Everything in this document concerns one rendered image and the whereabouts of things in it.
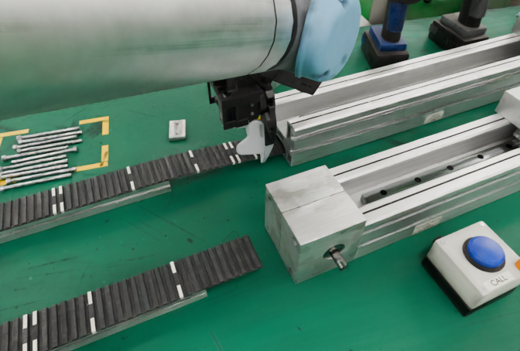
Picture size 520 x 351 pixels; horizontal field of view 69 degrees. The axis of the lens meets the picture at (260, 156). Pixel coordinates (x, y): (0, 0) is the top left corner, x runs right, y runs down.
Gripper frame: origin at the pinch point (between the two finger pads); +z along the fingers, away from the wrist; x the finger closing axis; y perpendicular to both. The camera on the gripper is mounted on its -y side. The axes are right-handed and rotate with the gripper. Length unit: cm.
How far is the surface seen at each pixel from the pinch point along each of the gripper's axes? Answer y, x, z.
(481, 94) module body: -45.0, 4.7, -0.9
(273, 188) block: 4.6, 15.2, -7.3
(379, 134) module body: -21.2, 5.1, 0.8
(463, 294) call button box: -11.7, 34.5, -1.1
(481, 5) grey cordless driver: -58, -12, -9
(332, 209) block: -0.6, 21.2, -7.3
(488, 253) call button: -15.3, 32.6, -5.2
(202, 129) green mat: 7.4, -10.4, 2.3
